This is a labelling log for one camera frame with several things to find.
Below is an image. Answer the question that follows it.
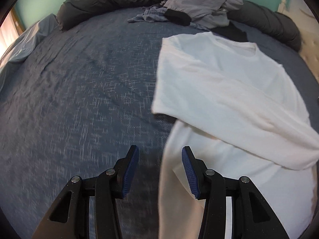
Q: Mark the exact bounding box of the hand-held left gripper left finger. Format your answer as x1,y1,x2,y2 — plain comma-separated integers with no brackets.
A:
31,145,139,239

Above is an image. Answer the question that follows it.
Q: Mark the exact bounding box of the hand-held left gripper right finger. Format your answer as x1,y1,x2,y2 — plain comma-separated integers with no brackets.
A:
181,146,291,239

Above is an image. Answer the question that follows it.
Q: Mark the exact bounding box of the white long-sleeved shirt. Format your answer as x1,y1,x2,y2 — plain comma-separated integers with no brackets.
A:
152,31,319,239

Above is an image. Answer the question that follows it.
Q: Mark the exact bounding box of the blue speckled bed cover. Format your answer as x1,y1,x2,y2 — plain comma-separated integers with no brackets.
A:
0,6,319,239

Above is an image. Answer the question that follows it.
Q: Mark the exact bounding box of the black garment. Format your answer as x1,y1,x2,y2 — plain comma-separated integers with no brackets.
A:
212,21,250,43

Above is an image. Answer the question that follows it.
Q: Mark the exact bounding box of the blue plaid garment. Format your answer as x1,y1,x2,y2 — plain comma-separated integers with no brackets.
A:
128,7,170,24

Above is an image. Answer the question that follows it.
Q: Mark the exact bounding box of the light blue pillow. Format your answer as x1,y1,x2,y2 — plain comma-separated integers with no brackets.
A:
0,14,59,90

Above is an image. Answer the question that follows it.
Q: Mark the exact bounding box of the lavender jacket with black cuffs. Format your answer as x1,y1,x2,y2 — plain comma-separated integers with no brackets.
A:
153,0,244,29

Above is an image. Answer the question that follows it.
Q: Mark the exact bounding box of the dark grey duvet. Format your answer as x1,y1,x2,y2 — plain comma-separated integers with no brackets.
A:
56,0,302,52

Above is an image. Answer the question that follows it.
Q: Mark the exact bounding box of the cream tufted headboard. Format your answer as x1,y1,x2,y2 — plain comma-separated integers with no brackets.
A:
274,0,319,80

